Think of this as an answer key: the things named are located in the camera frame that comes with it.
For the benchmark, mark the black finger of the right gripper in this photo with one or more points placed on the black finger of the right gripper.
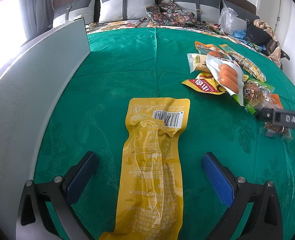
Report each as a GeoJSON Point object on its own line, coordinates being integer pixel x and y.
{"type": "Point", "coordinates": [278, 117]}

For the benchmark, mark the grey white pillow right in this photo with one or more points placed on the grey white pillow right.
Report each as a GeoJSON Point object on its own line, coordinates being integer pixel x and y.
{"type": "Point", "coordinates": [203, 10]}

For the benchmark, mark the sausage snack packet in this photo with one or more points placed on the sausage snack packet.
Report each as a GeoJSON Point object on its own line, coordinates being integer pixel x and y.
{"type": "Point", "coordinates": [228, 75]}

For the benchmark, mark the green tablecloth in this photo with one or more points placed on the green tablecloth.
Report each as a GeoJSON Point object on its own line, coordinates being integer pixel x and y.
{"type": "Point", "coordinates": [149, 63]}

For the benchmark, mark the clear plastic bag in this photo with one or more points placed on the clear plastic bag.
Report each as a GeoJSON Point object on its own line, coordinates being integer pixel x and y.
{"type": "Point", "coordinates": [229, 21]}

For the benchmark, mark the black bag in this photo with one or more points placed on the black bag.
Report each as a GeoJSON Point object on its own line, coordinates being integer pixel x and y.
{"type": "Point", "coordinates": [256, 35]}

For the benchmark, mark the orange clear chicken packet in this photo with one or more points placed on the orange clear chicken packet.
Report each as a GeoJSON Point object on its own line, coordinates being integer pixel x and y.
{"type": "Point", "coordinates": [212, 50]}

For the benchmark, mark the blue plastic bag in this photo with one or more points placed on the blue plastic bag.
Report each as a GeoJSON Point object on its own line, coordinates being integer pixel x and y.
{"type": "Point", "coordinates": [239, 34]}

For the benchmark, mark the grey white pillow left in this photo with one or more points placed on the grey white pillow left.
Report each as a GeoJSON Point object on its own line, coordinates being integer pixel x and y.
{"type": "Point", "coordinates": [74, 10]}

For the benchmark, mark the orange clear nut packet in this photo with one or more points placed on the orange clear nut packet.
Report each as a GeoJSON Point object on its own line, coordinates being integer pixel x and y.
{"type": "Point", "coordinates": [272, 130]}

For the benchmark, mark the grey white pillow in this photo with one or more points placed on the grey white pillow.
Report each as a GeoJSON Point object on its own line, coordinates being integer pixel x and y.
{"type": "Point", "coordinates": [74, 10]}
{"type": "Point", "coordinates": [203, 10]}
{"type": "Point", "coordinates": [121, 10]}

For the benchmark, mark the yellow red snack packet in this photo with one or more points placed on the yellow red snack packet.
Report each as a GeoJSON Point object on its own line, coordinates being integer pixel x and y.
{"type": "Point", "coordinates": [205, 83]}

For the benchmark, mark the long yellow snack packet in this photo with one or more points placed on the long yellow snack packet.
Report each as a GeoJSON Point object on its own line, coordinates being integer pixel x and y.
{"type": "Point", "coordinates": [150, 198]}

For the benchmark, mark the grey curtain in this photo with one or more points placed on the grey curtain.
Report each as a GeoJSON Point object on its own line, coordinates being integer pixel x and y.
{"type": "Point", "coordinates": [37, 16]}

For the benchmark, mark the long yellow patterned packet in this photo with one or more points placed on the long yellow patterned packet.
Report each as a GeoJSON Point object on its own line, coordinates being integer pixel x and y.
{"type": "Point", "coordinates": [245, 63]}

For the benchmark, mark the grey board panel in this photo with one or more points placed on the grey board panel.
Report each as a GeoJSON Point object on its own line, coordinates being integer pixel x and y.
{"type": "Point", "coordinates": [29, 91]}

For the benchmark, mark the grey white pillow middle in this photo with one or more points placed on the grey white pillow middle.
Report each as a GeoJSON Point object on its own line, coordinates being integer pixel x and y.
{"type": "Point", "coordinates": [121, 10]}

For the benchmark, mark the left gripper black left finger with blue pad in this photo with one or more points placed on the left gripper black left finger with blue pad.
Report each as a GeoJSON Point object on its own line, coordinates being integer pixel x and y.
{"type": "Point", "coordinates": [34, 220]}

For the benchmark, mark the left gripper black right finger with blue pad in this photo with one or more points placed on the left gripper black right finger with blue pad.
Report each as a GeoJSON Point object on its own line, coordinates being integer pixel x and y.
{"type": "Point", "coordinates": [264, 220]}

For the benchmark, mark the floral folded blanket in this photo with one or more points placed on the floral folded blanket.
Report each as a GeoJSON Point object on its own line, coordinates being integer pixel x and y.
{"type": "Point", "coordinates": [168, 13]}

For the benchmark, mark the green burger snack packet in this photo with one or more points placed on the green burger snack packet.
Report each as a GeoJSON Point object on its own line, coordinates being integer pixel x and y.
{"type": "Point", "coordinates": [256, 95]}

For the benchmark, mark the cream biscuit packet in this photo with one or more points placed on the cream biscuit packet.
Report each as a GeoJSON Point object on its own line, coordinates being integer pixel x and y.
{"type": "Point", "coordinates": [197, 62]}

